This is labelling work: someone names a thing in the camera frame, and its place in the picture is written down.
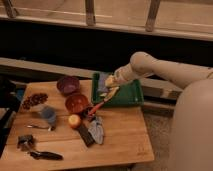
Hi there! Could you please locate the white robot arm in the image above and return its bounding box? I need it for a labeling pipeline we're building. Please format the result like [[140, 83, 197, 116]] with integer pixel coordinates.
[[105, 52, 213, 171]]

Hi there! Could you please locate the metal spoon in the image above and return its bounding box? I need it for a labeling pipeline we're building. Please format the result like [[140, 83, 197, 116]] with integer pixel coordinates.
[[26, 125, 55, 131]]

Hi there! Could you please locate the blue cup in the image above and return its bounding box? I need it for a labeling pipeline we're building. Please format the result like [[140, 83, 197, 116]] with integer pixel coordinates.
[[41, 107, 56, 127]]

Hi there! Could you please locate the apple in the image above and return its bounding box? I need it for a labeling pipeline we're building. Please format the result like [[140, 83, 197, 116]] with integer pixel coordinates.
[[68, 114, 81, 129]]

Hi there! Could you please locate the blue sponge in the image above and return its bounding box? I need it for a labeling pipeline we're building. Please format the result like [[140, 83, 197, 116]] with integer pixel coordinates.
[[98, 73, 108, 93]]

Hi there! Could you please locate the dark chair at left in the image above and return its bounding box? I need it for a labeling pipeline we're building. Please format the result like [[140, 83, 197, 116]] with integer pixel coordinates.
[[0, 75, 20, 157]]

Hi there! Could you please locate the black handled tool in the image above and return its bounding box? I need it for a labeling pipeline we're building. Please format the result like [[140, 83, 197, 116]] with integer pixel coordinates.
[[30, 151, 63, 160]]

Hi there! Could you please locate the small dark metal object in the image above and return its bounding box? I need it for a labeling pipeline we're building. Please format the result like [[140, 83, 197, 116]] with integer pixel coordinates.
[[17, 135, 34, 151]]

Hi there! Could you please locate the red-brown bowl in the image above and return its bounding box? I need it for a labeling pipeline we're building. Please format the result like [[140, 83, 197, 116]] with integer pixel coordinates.
[[65, 93, 89, 113]]

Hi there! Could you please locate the purple bowl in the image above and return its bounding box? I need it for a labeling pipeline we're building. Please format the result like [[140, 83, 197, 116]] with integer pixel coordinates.
[[56, 76, 80, 95]]

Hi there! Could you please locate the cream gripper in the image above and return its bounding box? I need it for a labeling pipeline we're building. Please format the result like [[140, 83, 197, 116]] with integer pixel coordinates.
[[105, 64, 135, 88]]

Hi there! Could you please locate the grey blue cloth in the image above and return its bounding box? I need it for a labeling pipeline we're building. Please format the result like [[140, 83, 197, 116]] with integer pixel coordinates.
[[88, 116, 104, 145]]

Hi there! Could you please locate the green plastic tray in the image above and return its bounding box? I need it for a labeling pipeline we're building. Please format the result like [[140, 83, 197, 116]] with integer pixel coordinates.
[[91, 73, 144, 107]]

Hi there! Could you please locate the red-handled spatula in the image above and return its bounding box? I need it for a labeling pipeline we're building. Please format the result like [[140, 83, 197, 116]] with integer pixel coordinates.
[[88, 87, 120, 115]]

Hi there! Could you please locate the dark rectangular bar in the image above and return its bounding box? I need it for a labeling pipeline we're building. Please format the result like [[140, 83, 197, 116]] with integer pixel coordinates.
[[78, 124, 94, 147]]

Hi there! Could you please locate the wooden table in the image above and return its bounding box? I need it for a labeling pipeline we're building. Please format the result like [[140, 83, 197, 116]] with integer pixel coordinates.
[[0, 82, 154, 171]]

